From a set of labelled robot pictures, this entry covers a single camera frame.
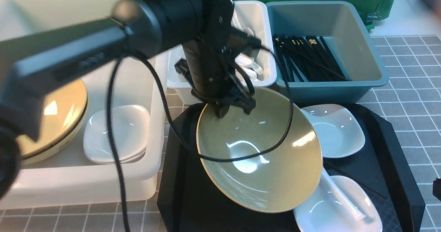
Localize white square dish near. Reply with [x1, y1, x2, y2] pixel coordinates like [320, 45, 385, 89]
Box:
[294, 175, 384, 232]

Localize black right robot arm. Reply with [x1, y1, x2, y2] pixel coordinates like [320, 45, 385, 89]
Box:
[432, 178, 441, 201]

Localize white square dish far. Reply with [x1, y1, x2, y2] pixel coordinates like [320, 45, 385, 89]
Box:
[301, 104, 366, 159]

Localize black chopsticks pile in bin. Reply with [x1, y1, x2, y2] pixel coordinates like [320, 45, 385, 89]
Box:
[273, 34, 351, 83]

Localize stacked yellow bowl in tub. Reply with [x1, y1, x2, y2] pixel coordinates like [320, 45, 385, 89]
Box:
[17, 78, 89, 166]

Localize stacked white dishes in tub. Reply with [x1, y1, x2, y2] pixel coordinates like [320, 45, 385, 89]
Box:
[83, 105, 150, 164]

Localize white square dish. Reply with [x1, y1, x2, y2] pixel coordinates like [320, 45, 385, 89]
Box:
[301, 104, 366, 159]
[294, 175, 384, 232]

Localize yellow noodle bowl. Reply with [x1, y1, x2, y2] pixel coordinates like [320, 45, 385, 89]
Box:
[196, 88, 323, 213]

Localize teal plastic chopstick bin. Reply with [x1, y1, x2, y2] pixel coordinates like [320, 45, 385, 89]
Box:
[266, 0, 389, 104]

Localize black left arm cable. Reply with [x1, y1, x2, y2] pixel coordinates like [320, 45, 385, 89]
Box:
[105, 36, 294, 232]

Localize white spoons pile in bin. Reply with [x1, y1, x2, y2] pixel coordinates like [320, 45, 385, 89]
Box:
[232, 9, 264, 82]

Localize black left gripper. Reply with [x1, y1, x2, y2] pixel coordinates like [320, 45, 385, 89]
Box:
[175, 36, 257, 118]

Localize black plastic serving tray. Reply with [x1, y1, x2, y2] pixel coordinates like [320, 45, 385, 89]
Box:
[157, 104, 425, 232]

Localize large white plastic tub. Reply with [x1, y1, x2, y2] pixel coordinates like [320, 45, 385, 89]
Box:
[0, 0, 165, 210]

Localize white plastic spoon bin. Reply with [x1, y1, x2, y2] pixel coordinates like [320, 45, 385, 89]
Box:
[167, 0, 277, 105]

